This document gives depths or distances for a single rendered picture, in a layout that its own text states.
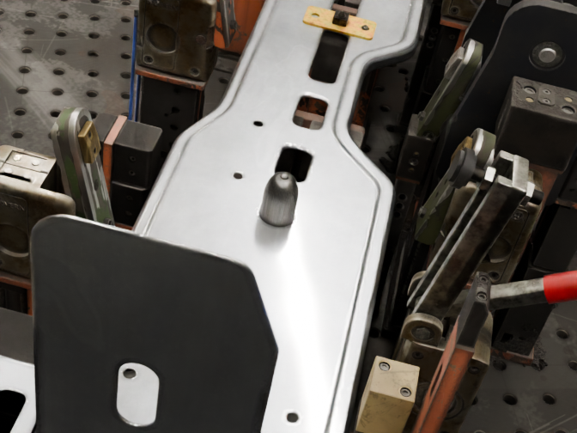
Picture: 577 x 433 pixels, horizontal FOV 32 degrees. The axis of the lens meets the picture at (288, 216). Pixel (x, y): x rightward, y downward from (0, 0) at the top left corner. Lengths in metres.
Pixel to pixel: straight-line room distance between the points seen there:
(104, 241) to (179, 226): 0.48
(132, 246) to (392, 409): 0.36
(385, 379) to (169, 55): 0.56
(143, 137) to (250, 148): 0.11
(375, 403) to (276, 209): 0.24
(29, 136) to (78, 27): 0.28
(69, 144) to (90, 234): 0.40
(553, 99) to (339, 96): 0.24
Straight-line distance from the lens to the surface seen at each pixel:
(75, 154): 0.84
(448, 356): 0.68
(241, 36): 1.60
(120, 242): 0.43
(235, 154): 0.99
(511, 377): 1.27
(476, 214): 0.71
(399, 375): 0.75
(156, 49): 1.18
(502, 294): 0.78
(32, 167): 0.89
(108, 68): 1.59
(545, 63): 0.98
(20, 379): 0.80
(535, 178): 0.95
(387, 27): 1.22
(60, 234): 0.44
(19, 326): 0.86
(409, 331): 0.79
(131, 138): 1.01
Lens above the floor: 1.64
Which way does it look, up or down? 43 degrees down
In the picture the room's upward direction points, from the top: 12 degrees clockwise
